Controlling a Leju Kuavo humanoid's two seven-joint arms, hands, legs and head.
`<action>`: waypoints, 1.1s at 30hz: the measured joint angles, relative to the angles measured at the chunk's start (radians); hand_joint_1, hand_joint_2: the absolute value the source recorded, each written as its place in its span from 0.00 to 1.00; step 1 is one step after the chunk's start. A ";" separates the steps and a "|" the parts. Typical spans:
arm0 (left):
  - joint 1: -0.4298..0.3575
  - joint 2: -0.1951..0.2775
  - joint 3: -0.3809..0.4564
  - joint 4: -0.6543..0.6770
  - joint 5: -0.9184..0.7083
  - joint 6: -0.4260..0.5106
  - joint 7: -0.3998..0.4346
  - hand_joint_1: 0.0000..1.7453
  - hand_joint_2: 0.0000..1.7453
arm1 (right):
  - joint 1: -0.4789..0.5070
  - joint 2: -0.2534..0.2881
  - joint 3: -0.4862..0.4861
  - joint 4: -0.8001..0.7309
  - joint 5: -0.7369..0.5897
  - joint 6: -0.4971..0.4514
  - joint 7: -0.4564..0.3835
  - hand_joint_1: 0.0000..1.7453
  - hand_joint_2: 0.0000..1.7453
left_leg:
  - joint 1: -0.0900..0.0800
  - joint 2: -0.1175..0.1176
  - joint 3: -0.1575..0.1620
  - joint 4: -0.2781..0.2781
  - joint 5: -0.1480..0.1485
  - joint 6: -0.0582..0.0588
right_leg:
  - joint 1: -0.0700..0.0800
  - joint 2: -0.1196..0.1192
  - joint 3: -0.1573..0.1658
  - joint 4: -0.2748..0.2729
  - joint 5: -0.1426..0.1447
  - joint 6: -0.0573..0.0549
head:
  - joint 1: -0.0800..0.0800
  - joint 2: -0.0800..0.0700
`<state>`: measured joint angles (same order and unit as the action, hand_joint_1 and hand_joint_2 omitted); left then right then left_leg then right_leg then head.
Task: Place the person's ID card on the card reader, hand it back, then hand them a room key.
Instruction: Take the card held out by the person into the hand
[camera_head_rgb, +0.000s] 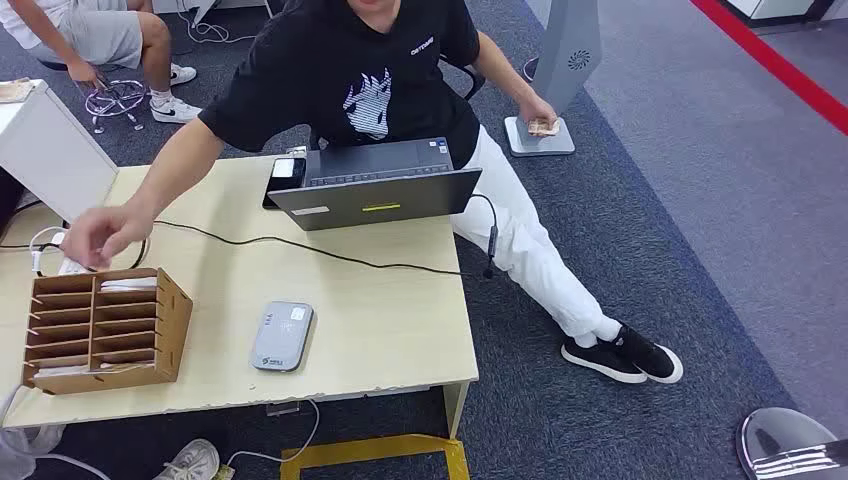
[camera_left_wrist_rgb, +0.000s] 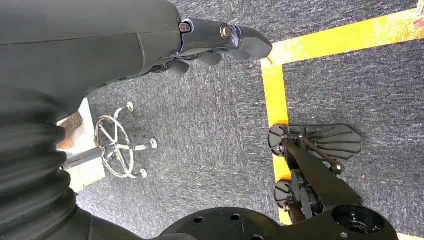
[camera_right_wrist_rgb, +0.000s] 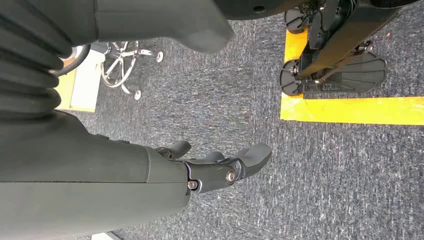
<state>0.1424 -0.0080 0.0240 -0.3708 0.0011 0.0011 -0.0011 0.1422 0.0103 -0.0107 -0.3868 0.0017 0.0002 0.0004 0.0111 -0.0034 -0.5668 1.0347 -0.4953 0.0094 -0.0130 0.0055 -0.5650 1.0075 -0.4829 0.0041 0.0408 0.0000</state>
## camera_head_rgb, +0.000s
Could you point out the white furniture base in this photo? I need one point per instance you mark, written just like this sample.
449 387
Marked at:
768 8

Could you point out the brown printed paper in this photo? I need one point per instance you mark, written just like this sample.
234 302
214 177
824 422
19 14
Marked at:
14 89

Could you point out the person's left hand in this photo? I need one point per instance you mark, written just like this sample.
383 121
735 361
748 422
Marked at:
538 109

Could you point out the yellow floor tape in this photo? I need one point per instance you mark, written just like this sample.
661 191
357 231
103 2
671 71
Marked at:
371 447

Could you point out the chrome stool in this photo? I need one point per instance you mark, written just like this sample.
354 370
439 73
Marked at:
116 99

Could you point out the grey kiosk stand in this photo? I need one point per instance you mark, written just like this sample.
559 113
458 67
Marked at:
563 66

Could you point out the white cabinet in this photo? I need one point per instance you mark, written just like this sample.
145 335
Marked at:
46 152

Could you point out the person's right hand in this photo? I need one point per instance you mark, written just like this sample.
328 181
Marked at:
106 232

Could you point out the person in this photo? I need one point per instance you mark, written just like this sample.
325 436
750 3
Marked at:
371 66
99 33

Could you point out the grey card reader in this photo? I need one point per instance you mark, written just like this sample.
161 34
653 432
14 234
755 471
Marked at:
281 338

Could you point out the black smartphone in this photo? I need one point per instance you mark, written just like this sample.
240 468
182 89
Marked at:
286 185

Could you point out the wooden card organizer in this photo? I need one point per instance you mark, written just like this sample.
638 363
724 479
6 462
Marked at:
172 324

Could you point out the white sneaker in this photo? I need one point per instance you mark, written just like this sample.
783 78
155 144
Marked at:
195 460

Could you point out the chrome round base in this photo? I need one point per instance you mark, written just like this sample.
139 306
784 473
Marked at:
782 437

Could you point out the black office chair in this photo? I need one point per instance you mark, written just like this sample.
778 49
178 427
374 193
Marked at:
474 79

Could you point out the white card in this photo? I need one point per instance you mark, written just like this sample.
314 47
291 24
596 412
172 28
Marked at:
129 285

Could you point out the dark round stand base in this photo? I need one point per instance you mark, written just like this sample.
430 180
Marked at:
528 69

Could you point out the clear plastic bracket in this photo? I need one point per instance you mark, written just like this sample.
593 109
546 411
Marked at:
283 408

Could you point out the grey laptop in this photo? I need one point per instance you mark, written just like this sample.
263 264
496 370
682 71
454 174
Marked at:
371 205

